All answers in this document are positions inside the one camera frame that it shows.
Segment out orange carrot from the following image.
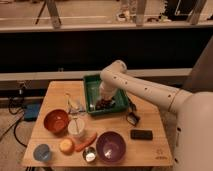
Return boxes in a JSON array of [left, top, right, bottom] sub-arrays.
[[75, 133, 97, 152]]

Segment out purple bowl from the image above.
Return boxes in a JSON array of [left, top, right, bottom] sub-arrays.
[[96, 131, 126, 164]]

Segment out wooden table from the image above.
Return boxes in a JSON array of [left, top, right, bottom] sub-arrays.
[[22, 81, 172, 168]]

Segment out clear plastic bag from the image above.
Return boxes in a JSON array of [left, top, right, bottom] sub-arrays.
[[66, 93, 86, 115]]

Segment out red bowl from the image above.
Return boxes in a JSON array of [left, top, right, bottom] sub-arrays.
[[44, 109, 69, 134]]

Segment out blue cup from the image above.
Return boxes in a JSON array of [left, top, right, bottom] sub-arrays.
[[33, 144, 51, 162]]

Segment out clear plastic cup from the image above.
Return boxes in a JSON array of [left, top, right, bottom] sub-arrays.
[[68, 118, 85, 138]]

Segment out green plastic tray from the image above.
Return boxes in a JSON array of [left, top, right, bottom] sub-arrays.
[[83, 74, 129, 116]]

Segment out black binder clip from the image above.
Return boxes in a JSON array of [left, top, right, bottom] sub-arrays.
[[126, 112, 140, 126]]

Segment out dark purple grape bunch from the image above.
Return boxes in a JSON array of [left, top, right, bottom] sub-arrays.
[[95, 99, 115, 110]]

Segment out blue box on floor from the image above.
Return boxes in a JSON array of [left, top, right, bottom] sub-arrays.
[[24, 103, 41, 121]]

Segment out black floor cables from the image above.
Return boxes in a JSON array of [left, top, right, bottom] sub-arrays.
[[0, 83, 29, 148]]

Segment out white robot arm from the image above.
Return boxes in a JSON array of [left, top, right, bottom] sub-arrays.
[[99, 60, 213, 171]]

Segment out small metal cup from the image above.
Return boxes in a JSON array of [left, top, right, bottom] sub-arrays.
[[83, 147, 96, 163]]

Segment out yellow orange fruit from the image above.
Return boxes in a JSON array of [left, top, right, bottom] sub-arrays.
[[59, 138, 73, 154]]

